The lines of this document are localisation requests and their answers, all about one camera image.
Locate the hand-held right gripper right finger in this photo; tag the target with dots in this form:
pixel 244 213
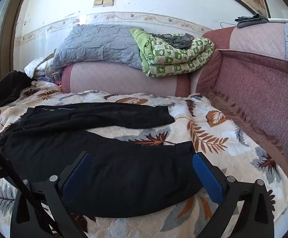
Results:
pixel 207 178

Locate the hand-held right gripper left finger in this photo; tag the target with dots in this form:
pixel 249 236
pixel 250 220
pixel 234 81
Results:
pixel 75 176

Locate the black pants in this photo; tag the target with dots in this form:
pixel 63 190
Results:
pixel 109 173

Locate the leaf print fleece blanket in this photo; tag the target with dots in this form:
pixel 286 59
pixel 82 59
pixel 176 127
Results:
pixel 208 129

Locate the black garment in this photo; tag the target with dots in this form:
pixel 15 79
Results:
pixel 7 89

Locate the purple patterned cloth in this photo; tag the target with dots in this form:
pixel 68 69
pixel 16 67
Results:
pixel 51 78

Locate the pink sofa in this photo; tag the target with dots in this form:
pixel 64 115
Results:
pixel 258 79

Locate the white cloth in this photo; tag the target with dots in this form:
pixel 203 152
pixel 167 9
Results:
pixel 38 67

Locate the green printed quilt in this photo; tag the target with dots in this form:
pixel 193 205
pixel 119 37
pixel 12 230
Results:
pixel 173 57

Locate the grey quilted blanket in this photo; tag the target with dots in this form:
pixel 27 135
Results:
pixel 96 44

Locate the dark grey cloth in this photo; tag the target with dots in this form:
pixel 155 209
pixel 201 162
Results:
pixel 176 41

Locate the dark grey gloves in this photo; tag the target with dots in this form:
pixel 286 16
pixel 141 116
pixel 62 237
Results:
pixel 248 21

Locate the white pipe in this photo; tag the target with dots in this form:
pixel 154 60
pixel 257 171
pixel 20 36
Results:
pixel 281 19

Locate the brown door frame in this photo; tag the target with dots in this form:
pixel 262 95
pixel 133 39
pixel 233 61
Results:
pixel 10 29

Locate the brass wall switch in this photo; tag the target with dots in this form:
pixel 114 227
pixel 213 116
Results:
pixel 108 1
pixel 98 2

